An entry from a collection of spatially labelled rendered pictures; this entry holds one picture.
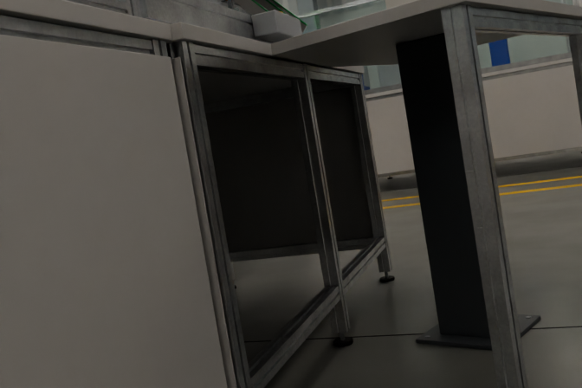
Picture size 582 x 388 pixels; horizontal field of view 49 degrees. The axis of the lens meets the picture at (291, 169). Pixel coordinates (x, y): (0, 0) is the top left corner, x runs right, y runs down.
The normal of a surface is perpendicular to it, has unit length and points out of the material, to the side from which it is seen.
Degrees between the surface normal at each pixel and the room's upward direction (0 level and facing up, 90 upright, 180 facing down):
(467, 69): 90
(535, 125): 90
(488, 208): 90
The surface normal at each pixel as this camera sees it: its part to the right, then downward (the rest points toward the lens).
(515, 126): -0.34, 0.10
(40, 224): 0.93, -0.14
